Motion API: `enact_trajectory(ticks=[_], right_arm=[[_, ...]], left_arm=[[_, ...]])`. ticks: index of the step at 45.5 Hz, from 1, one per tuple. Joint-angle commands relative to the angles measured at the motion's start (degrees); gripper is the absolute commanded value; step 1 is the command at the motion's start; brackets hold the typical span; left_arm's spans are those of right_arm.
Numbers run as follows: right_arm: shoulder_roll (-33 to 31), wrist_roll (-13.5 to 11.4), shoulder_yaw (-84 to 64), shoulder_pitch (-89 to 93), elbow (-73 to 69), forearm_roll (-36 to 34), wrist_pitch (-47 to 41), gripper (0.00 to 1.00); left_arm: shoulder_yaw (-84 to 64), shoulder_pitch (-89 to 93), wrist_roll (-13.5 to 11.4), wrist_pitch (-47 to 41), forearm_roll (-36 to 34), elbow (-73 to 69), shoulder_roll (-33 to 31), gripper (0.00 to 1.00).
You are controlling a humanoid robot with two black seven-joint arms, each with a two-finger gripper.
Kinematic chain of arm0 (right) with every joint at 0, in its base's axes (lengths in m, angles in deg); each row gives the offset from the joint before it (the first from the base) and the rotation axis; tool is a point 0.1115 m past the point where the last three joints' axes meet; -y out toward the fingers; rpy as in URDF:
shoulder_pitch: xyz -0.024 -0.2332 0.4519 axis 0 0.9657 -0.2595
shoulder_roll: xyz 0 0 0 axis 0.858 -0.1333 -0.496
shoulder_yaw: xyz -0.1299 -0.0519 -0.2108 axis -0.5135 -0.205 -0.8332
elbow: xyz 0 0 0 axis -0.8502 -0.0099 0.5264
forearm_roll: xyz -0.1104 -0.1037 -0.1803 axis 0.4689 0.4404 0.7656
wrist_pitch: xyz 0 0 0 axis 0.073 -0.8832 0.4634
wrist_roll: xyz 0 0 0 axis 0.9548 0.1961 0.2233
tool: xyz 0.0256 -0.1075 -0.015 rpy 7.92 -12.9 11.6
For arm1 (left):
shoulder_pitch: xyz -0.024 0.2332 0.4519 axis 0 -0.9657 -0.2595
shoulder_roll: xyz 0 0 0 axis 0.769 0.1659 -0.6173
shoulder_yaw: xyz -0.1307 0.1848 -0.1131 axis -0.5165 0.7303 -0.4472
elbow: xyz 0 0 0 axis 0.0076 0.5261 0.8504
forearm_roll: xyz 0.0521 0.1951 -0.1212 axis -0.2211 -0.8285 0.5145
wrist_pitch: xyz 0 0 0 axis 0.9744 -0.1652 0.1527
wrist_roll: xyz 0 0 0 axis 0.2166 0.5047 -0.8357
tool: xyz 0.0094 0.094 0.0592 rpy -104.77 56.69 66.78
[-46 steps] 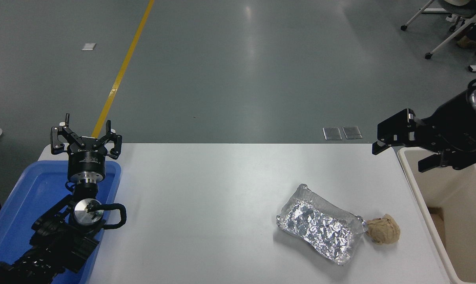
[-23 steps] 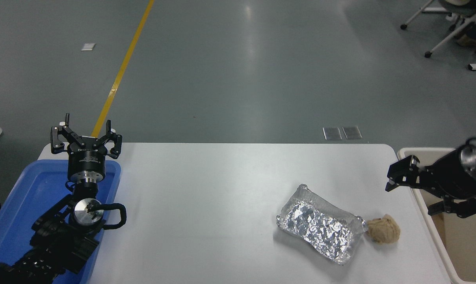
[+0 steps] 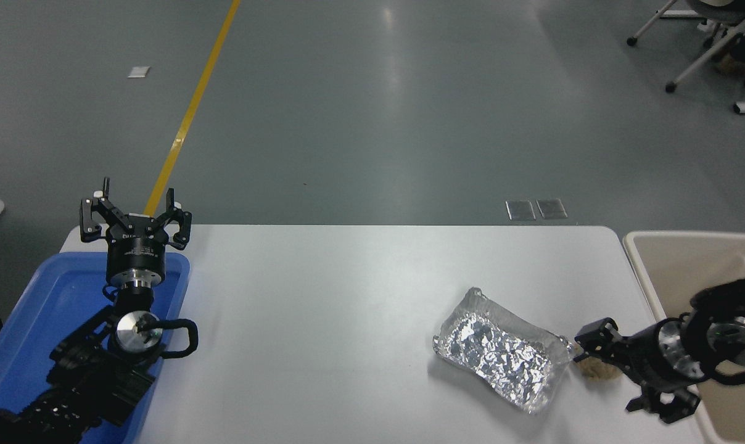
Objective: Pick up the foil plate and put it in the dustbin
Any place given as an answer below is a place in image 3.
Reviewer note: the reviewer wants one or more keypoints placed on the silver foil tray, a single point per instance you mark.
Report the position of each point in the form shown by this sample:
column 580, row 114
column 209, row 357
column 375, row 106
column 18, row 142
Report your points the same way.
column 499, row 351

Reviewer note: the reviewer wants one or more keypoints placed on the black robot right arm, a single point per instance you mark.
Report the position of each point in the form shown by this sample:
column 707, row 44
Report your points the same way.
column 727, row 308

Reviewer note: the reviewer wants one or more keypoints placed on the blue plastic tray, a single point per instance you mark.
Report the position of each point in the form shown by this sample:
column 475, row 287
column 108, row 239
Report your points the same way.
column 45, row 302

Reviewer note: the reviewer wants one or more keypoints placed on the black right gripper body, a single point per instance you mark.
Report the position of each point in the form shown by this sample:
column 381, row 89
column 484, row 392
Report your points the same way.
column 645, row 354

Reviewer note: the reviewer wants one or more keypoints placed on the white frame wheeled chair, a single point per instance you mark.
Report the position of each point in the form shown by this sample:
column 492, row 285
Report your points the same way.
column 699, row 61

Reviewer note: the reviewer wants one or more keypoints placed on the large pale plastic bin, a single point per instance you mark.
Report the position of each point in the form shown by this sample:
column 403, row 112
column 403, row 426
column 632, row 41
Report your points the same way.
column 668, row 271

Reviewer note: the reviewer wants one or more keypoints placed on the silver floor plate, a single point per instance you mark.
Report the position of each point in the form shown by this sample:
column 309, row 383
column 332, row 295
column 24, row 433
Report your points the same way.
column 551, row 208
column 520, row 210

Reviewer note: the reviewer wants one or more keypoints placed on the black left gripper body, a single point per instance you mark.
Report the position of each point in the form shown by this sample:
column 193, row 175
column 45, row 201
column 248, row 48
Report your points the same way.
column 135, row 254

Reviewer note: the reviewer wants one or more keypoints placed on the crumpled tan paper ball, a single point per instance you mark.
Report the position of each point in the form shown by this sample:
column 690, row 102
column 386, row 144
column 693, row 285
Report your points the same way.
column 597, row 372

